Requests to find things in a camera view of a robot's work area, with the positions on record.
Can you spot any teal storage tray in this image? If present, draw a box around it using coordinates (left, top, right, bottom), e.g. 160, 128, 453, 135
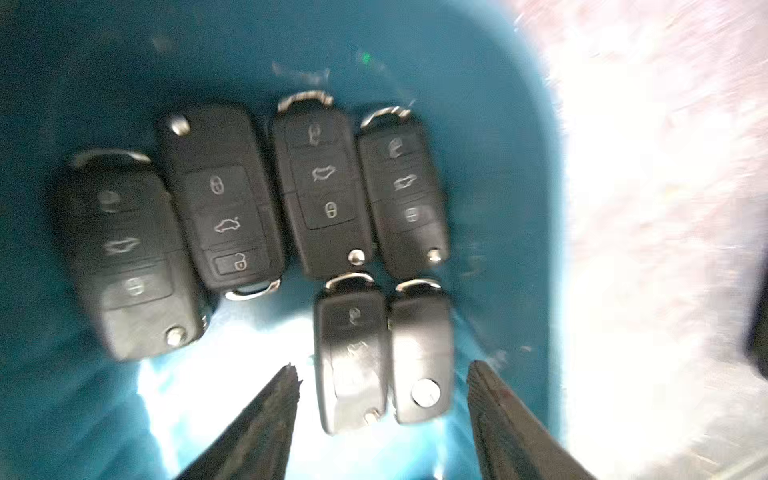
1, 1, 562, 479

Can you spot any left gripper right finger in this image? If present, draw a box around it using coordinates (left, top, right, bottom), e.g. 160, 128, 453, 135
467, 360, 594, 479

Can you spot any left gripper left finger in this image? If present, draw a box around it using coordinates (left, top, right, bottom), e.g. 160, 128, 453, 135
178, 364, 300, 479

